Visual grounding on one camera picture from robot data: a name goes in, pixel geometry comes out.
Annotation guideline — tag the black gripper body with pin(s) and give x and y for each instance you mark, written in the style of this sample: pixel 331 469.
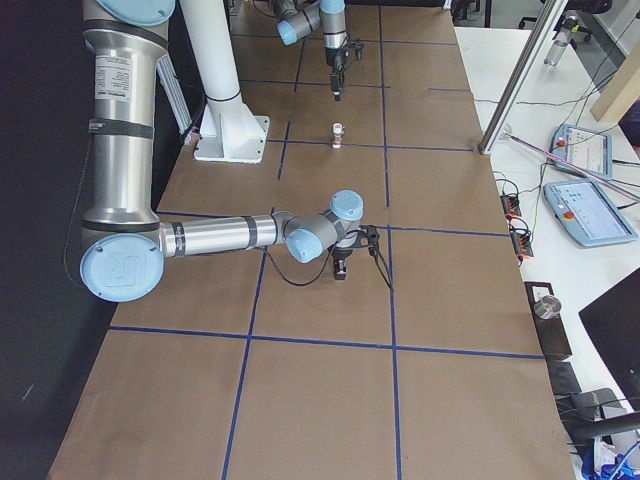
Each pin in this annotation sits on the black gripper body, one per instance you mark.
pixel 333 58
pixel 342 252

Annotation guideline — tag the white and brass PPR valve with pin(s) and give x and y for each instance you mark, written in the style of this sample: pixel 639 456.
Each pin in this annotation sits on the white and brass PPR valve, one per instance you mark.
pixel 337 135

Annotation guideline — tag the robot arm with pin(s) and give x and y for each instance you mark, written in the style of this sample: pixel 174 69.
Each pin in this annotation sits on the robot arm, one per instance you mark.
pixel 125 243
pixel 296 23

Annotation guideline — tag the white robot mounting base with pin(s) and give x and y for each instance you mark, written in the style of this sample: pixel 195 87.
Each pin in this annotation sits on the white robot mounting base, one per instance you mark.
pixel 229 131

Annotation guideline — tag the metal cup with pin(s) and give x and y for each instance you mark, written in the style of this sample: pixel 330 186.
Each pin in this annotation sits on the metal cup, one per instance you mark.
pixel 547 307

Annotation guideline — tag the grey box with label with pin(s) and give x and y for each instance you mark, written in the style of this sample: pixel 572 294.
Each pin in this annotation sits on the grey box with label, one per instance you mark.
pixel 550 331

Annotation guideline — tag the plastic water bottle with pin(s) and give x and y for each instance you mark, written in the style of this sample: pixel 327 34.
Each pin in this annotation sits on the plastic water bottle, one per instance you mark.
pixel 561 41

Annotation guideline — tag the teach pendant near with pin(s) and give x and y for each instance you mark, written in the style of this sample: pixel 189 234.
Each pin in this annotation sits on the teach pendant near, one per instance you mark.
pixel 588 216

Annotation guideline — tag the teach pendant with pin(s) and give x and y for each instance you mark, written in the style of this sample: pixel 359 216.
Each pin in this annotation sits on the teach pendant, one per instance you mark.
pixel 588 216
pixel 585 148

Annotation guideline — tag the teach pendant far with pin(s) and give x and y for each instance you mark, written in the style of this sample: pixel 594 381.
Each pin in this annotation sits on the teach pendant far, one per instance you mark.
pixel 585 148

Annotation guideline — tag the black monitor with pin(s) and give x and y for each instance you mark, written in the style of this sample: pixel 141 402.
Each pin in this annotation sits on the black monitor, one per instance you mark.
pixel 612 323

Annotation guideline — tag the black cable connector box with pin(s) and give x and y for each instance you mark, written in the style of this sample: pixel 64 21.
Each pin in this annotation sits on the black cable connector box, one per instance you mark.
pixel 511 206
pixel 521 241

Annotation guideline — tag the aluminium frame post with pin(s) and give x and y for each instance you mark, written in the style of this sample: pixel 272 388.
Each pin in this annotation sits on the aluminium frame post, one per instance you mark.
pixel 545 23

